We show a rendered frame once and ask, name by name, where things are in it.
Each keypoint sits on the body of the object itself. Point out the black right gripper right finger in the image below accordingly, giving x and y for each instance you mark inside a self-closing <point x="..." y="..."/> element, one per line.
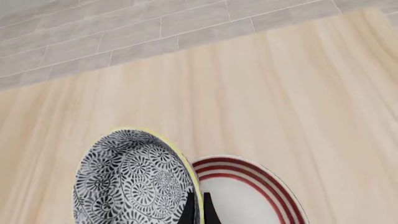
<point x="210" y="212"/>

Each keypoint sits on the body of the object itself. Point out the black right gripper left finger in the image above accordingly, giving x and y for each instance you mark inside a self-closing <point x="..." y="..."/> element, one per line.
<point x="187" y="212"/>

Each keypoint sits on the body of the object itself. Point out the black patterned bowl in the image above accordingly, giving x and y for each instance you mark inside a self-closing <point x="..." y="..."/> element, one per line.
<point x="133" y="177"/>

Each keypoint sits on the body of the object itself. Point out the white plate with red rings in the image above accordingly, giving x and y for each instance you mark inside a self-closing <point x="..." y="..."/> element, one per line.
<point x="248" y="198"/>

